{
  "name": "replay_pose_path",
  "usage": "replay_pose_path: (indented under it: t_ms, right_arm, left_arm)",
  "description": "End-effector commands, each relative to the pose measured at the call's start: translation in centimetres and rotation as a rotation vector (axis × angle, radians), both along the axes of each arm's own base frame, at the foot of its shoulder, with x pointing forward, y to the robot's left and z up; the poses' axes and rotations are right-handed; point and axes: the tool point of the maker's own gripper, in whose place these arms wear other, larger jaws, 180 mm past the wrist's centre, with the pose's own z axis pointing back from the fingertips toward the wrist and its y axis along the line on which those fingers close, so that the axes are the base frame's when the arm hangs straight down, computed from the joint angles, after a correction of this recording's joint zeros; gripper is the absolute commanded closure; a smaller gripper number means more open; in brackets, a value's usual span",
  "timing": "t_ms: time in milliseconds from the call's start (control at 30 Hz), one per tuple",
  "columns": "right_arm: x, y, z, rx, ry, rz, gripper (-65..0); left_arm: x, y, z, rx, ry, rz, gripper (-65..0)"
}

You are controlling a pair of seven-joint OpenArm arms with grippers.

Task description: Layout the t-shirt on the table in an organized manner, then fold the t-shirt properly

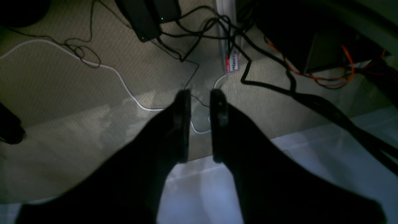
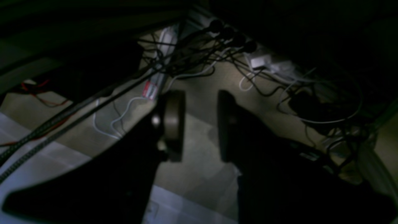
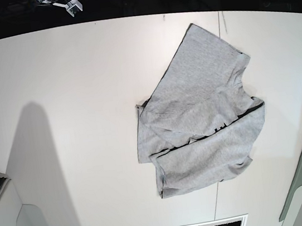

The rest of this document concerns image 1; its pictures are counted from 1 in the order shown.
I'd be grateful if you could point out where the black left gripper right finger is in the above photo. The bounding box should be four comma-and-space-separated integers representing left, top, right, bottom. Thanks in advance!
210, 89, 386, 224

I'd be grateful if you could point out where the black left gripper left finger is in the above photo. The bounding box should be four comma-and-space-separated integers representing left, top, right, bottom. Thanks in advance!
16, 90, 191, 224

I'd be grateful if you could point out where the red white label tag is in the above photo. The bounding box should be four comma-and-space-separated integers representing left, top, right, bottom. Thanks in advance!
225, 53, 240, 73

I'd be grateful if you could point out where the black power adapter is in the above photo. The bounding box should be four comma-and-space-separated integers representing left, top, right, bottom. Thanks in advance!
115, 0, 182, 43

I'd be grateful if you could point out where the thick black cable bundle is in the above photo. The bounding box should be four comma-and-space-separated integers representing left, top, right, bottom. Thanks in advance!
218, 16, 398, 175

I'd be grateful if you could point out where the orange cable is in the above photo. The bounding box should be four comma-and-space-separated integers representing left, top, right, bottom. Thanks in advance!
264, 37, 387, 87

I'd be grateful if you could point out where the thin black floor cable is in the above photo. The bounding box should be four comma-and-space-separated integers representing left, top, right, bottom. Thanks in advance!
6, 0, 101, 69

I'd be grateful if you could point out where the white floor cable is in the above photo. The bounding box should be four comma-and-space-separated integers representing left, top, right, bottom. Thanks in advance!
0, 39, 229, 134

